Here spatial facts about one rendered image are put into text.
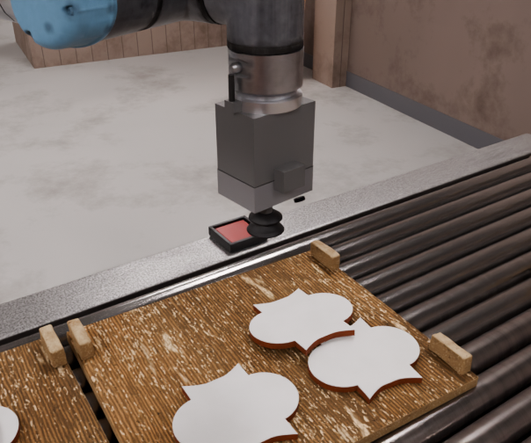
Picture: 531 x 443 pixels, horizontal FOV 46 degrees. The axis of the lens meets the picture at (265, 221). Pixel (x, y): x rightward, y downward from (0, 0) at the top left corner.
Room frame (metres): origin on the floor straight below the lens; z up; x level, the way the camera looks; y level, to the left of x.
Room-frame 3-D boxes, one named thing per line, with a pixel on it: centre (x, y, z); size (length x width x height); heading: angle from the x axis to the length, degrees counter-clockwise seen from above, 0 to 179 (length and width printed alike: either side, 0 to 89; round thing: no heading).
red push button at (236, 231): (0.94, 0.05, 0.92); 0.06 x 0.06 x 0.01; 34
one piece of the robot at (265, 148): (0.61, -0.01, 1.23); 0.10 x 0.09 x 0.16; 41
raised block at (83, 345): (0.63, 0.24, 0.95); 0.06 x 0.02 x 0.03; 31
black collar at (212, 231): (0.94, 0.05, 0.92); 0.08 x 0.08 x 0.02; 34
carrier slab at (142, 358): (0.62, 0.00, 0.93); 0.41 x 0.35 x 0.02; 121
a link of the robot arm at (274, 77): (0.62, 0.00, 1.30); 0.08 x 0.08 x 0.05
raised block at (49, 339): (0.61, 0.27, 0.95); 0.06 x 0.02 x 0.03; 32
